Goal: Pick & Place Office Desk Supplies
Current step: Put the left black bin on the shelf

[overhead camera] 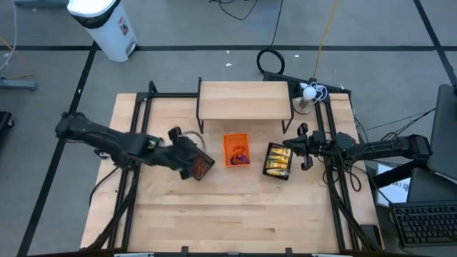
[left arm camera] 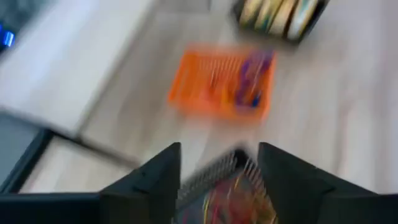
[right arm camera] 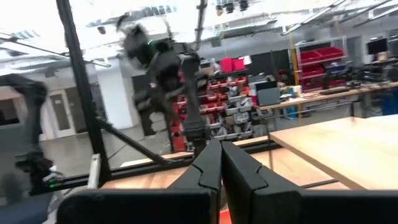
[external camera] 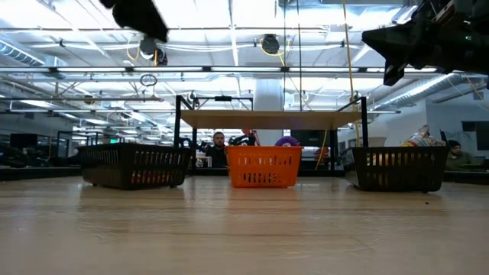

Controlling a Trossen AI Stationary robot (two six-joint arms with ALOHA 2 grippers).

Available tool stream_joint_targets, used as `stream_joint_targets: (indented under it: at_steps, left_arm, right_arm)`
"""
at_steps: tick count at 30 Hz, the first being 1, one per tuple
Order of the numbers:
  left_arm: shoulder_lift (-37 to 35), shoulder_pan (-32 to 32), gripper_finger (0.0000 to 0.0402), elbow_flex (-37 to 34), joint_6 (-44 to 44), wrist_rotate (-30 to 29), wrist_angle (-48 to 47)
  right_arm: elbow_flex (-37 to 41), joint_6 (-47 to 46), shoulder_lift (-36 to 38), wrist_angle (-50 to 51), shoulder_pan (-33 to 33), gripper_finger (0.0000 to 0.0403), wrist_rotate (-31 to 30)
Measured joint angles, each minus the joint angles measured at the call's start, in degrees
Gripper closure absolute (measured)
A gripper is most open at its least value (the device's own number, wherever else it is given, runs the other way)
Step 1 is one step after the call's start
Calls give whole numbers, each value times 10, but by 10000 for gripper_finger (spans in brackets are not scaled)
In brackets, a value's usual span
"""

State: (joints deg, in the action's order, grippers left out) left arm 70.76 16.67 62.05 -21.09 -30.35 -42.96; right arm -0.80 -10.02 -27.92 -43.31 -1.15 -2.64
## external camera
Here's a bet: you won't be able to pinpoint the black background monitor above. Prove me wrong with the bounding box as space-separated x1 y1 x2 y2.
9 133 39 149

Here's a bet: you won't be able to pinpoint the black hanging ring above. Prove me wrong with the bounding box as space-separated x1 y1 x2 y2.
139 73 158 88

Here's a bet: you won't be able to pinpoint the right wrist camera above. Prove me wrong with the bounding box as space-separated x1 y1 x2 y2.
414 0 465 28

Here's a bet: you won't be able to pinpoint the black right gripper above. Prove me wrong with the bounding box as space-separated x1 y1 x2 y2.
361 17 465 87

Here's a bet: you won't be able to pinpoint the person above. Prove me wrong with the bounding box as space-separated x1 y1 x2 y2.
206 131 230 169
445 139 478 172

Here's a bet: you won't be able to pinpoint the long ceiling light bar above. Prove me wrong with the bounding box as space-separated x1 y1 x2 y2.
49 65 489 74

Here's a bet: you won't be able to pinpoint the black plastic basket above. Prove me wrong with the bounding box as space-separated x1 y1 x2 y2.
76 143 192 191
350 146 451 193

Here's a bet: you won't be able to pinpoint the wooden shelf riser black legs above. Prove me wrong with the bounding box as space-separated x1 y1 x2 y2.
174 95 370 171

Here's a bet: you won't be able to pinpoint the yellow crayon pack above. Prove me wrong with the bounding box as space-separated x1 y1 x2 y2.
400 125 447 148

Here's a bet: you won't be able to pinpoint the purple coil wristband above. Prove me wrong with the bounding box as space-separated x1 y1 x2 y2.
274 136 302 147

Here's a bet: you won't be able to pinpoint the black ceiling cord reel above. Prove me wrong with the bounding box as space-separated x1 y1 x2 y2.
261 34 282 56
139 36 169 66

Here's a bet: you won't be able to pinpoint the orange plastic basket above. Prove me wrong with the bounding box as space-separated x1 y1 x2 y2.
225 145 304 189

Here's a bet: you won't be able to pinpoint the yellow hanging cable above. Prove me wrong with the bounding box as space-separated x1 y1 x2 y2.
342 0 362 150

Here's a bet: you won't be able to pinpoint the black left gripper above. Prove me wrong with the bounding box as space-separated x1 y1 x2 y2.
99 0 170 43

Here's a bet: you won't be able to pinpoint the black hanging cable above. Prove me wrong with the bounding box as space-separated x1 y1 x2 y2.
281 0 303 112

